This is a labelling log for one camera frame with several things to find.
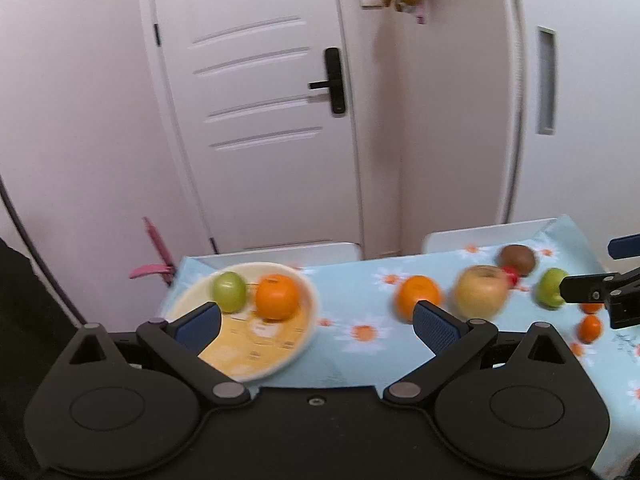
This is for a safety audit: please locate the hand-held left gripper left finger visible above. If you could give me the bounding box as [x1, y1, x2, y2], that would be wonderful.
[64, 301, 252, 405]

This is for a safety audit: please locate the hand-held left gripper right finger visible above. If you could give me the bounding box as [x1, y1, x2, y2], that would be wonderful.
[382, 300, 576, 406]

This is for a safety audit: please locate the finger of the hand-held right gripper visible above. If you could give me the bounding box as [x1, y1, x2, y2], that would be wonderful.
[607, 234, 640, 261]
[559, 267, 640, 306]

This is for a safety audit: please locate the green apple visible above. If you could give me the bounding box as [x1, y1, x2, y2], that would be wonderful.
[537, 267, 571, 309]
[211, 271, 248, 312]

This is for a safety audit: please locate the large orange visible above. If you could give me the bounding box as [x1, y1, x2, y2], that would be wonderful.
[255, 273, 303, 322]
[395, 275, 443, 322]

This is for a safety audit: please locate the cream round plate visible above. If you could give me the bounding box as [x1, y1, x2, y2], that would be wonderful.
[165, 261, 321, 381]

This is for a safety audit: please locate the yellow apple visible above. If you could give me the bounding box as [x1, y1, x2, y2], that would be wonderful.
[452, 265, 511, 320]

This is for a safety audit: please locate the brown kiwi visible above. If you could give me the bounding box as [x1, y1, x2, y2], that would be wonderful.
[497, 244, 537, 277]

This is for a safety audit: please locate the pink plastic hook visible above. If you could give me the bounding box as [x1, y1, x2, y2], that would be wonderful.
[129, 216, 177, 286]

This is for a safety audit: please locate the blue daisy print tablecloth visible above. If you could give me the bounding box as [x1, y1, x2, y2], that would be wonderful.
[160, 214, 640, 480]

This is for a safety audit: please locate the white table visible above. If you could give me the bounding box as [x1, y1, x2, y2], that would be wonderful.
[421, 217, 560, 257]
[189, 241, 362, 267]

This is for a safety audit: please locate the white cabinet door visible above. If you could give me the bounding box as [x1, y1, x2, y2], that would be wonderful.
[507, 0, 640, 241]

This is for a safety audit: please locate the black cable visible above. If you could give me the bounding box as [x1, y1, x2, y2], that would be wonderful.
[0, 172, 88, 326]

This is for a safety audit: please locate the recessed cabinet handle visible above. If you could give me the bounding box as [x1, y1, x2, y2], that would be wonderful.
[537, 26, 558, 135]

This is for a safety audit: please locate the black door lock handle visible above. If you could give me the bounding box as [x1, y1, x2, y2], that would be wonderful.
[308, 47, 347, 117]

